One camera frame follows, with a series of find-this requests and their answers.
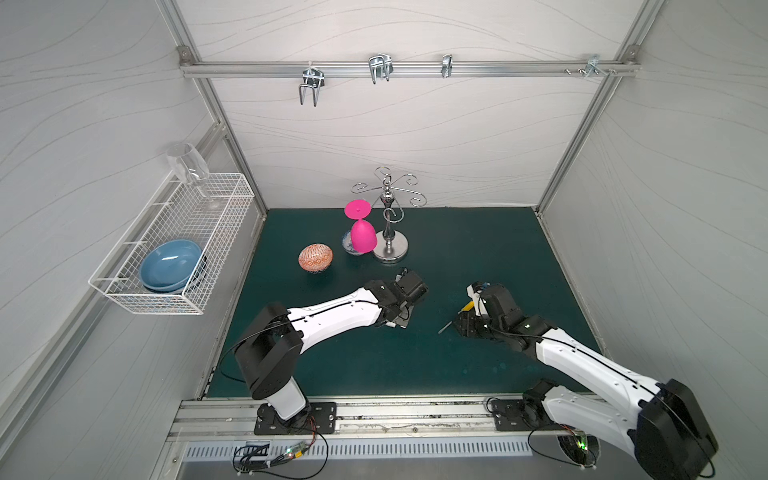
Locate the pink plastic goblet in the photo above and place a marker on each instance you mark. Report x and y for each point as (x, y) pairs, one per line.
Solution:
(363, 234)

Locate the chrome cup holder stand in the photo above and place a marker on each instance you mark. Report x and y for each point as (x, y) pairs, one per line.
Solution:
(392, 245)

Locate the white wire basket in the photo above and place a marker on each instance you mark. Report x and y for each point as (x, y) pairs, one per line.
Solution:
(176, 211)

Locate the blue ceramic bowl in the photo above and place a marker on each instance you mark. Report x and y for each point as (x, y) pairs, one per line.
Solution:
(170, 266)

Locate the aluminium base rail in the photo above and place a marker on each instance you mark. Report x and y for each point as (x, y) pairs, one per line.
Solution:
(406, 416)

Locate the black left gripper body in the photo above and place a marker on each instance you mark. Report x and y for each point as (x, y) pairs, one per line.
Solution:
(398, 309)

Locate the small metal clip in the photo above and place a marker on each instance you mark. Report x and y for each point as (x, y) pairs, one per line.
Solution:
(446, 66)

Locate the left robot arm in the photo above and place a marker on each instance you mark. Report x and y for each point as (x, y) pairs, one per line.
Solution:
(268, 351)

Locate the metal loop hook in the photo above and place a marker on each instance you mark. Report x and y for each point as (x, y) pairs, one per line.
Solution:
(380, 67)

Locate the blue white floral bowl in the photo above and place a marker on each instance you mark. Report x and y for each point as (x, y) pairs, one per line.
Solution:
(348, 245)

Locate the aluminium top rail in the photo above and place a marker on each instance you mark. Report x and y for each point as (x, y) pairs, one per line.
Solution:
(626, 66)

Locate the clear glass cup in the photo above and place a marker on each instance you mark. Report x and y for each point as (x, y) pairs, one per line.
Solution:
(189, 167)

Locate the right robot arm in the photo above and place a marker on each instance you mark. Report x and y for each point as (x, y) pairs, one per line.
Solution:
(659, 424)

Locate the orange patterned bowl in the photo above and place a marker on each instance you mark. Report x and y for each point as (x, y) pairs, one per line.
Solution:
(315, 258)

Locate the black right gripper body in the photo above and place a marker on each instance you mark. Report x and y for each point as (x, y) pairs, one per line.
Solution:
(471, 321)

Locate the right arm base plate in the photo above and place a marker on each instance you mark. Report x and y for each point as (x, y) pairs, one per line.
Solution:
(518, 415)

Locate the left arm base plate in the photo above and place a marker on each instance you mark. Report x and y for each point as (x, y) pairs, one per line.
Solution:
(316, 417)

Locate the metal bracket hook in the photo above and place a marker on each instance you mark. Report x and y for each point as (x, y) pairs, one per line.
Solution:
(592, 68)

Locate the metal double hook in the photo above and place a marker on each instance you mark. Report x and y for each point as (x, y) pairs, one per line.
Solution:
(313, 80)

